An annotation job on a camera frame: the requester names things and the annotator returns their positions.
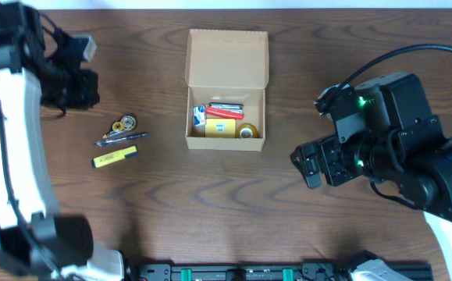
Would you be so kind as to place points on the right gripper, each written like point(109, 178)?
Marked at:
point(335, 163)

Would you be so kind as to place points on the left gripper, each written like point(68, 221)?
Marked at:
point(79, 89)

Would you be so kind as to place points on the yellow tape roll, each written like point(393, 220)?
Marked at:
point(246, 131)

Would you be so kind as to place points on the correction tape dispenser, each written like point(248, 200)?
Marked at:
point(126, 123)

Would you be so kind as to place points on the black pen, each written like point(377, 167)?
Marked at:
point(107, 142)

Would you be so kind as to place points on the red black stapler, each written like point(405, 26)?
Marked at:
point(226, 110)

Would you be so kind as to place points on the yellow highlighter marker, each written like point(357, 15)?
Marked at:
point(113, 157)

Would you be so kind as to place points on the yellow sticky note pad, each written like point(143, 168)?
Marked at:
point(220, 128)

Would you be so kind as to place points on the small blue white box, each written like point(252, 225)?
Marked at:
point(199, 115)

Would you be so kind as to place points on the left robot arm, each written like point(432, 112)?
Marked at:
point(42, 67)

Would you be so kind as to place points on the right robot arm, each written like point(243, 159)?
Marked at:
point(385, 131)

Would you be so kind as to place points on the dark pencil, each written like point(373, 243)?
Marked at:
point(113, 133)

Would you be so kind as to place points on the brown cardboard box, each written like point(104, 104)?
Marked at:
point(227, 66)

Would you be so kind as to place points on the black mounting rail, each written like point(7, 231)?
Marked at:
point(309, 271)

